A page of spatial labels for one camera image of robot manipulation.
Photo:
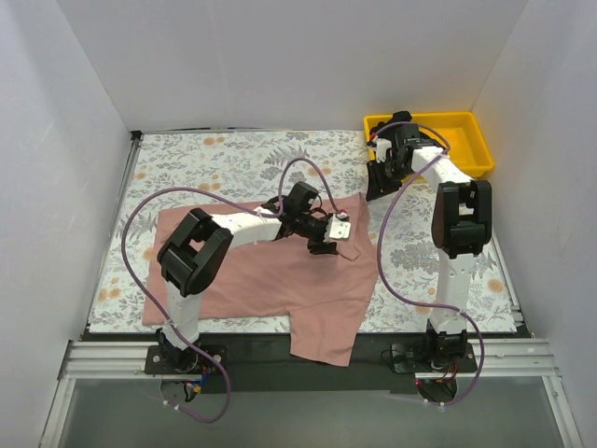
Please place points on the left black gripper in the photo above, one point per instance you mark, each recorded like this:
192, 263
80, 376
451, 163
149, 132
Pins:
324, 234

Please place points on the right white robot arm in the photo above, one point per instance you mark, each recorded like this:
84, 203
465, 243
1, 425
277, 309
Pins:
460, 228

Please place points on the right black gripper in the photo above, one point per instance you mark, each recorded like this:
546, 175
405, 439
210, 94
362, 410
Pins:
381, 174

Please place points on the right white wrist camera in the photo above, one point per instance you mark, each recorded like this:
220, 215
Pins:
379, 148

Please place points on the pink t shirt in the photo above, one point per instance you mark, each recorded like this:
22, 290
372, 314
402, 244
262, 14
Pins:
325, 296

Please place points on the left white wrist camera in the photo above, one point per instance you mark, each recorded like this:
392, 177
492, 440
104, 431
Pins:
338, 228

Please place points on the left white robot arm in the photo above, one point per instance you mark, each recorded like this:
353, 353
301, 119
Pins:
192, 255

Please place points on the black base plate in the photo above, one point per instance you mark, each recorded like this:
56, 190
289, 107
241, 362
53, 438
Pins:
379, 361

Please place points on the black t shirt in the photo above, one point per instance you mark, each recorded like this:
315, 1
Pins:
396, 119

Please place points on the aluminium frame rail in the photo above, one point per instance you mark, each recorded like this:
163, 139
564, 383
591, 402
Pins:
111, 394

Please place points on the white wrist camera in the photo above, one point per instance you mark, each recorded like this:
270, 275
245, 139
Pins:
379, 148
338, 228

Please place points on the yellow plastic bin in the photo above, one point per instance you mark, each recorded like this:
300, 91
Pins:
469, 151

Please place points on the floral table mat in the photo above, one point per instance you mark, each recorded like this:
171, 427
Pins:
175, 169

